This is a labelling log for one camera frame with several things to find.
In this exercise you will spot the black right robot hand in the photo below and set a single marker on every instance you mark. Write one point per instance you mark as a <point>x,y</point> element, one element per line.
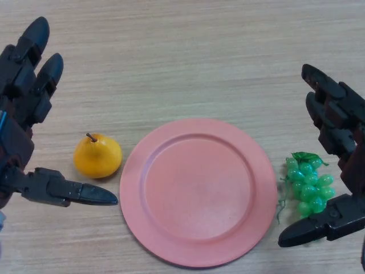
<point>342,108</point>

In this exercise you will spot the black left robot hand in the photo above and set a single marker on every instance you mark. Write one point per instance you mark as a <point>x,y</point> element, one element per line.
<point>17,137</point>

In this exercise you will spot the yellow pear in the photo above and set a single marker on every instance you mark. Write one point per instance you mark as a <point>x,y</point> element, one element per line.
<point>97,160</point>

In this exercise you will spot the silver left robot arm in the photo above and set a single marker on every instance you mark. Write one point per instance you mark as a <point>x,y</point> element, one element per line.
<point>1,221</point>

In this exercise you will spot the pink round plate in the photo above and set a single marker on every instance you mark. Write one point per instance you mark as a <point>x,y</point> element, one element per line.
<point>199,194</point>

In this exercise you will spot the green grape bunch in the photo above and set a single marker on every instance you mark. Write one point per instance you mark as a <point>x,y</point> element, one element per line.
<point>309,191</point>

